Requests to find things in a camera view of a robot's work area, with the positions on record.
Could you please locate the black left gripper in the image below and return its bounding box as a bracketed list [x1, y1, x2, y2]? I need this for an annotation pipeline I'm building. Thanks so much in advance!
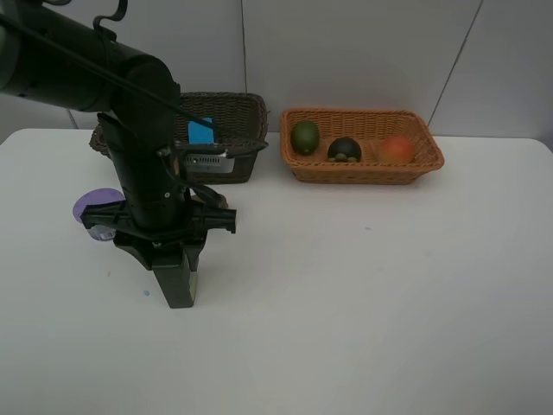
[81, 114, 236, 272]

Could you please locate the dark green pump bottle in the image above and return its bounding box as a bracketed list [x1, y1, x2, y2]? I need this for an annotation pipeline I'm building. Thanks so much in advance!
[152, 250, 199, 309]

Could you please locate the purple lidded round jar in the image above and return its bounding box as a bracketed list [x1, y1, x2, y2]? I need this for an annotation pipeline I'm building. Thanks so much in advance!
[73, 188, 124, 241]

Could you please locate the blue whiteboard eraser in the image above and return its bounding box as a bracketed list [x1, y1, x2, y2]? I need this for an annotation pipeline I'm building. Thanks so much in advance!
[188, 121, 215, 145]

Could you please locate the green lime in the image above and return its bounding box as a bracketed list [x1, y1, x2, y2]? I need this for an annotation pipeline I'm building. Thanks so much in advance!
[290, 120, 320, 156]

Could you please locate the dark purple mangosteen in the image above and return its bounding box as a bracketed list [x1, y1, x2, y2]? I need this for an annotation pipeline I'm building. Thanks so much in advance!
[327, 137, 362, 163]

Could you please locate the orange red peach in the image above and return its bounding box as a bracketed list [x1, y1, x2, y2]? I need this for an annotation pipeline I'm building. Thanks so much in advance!
[378, 136, 415, 164]

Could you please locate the brown kiwi fruit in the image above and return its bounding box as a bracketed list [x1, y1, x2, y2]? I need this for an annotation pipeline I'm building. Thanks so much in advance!
[190, 194, 228, 209]

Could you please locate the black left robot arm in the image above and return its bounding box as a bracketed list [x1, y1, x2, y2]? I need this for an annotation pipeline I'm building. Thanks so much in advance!
[1, 1, 236, 273]

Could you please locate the dark brown wicker basket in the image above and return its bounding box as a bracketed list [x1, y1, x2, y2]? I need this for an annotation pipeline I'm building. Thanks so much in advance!
[89, 91, 271, 186]

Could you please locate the orange wicker basket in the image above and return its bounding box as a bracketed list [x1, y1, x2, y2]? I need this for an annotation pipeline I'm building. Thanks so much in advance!
[280, 108, 445, 185]

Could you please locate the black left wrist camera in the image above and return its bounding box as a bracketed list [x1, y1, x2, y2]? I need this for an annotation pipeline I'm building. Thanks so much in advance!
[175, 141, 234, 174]

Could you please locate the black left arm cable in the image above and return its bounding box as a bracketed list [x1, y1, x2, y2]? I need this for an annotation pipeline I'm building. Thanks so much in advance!
[0, 0, 271, 208]

